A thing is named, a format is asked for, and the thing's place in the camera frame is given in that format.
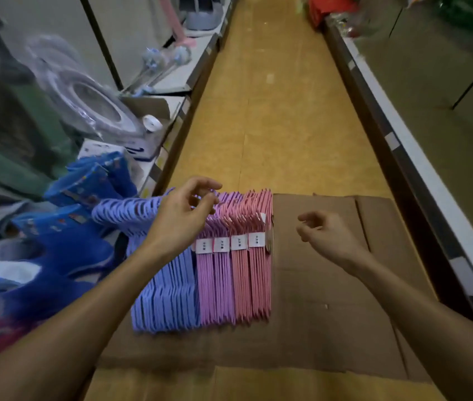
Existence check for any white box with blue stripe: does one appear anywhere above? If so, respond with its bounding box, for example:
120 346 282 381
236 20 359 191
121 95 187 160

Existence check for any white display rack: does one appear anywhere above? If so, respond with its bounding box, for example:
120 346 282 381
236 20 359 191
0 0 239 372

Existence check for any flattened brown cardboard box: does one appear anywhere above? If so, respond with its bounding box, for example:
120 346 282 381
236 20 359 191
96 194 437 383

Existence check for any white round plastic item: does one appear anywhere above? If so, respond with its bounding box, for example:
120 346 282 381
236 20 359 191
142 114 164 133

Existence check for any clear toilet brush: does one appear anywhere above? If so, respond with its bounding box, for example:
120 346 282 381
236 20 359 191
121 47 166 96
134 45 193 96

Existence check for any clear wrapped packet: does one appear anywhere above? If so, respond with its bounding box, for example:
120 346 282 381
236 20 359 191
327 12 367 38

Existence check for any pink plunger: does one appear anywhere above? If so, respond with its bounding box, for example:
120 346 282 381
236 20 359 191
157 0 198 48

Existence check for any row of grey dustpan sets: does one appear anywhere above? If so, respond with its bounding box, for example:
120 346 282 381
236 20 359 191
178 0 225 32

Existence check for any blue printed bag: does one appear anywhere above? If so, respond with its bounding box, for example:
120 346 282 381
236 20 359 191
43 151 138 208
2 204 117 324

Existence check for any green plastic wrapped roll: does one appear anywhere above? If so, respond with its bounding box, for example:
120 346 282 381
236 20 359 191
0 133 53 201
0 14 80 176

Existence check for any white blue-trimmed zipper bag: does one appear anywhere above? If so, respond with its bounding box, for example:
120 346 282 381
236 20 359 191
0 258 45 291

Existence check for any grey store shelf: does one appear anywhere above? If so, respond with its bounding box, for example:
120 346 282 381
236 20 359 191
322 0 473 337

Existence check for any person's left forearm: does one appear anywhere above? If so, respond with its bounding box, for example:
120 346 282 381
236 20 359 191
0 246 166 401

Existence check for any person's left hand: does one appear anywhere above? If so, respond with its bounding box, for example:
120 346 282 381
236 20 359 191
144 176 224 263

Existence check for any plastic wrapped toilet seat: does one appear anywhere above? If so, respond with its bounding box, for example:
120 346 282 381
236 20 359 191
26 34 146 139

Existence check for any person's right forearm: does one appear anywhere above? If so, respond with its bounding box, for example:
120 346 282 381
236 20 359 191
353 254 473 401

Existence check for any person's right hand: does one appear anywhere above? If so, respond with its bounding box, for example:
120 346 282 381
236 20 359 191
296 211 373 274

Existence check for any white printed carton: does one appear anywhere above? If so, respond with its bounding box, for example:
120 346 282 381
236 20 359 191
77 139 145 193

